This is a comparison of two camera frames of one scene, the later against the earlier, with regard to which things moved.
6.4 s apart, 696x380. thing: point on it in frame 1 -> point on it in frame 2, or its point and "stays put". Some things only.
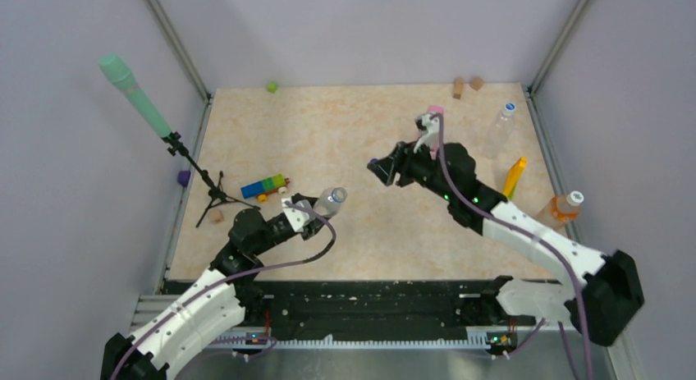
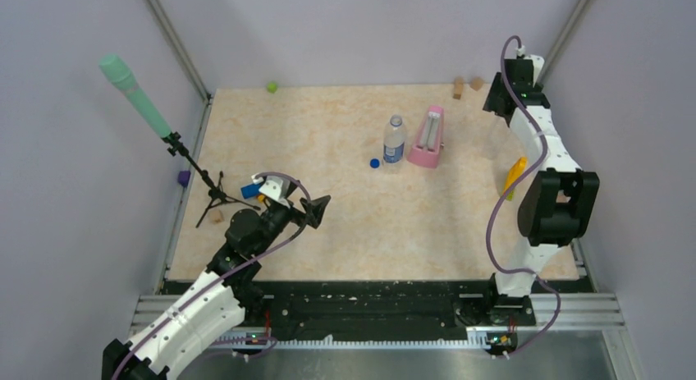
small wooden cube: [476, 83] stays put
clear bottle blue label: [330, 200] -> [394, 140]
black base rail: [376, 312] stays put
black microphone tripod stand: [216, 194] stays put
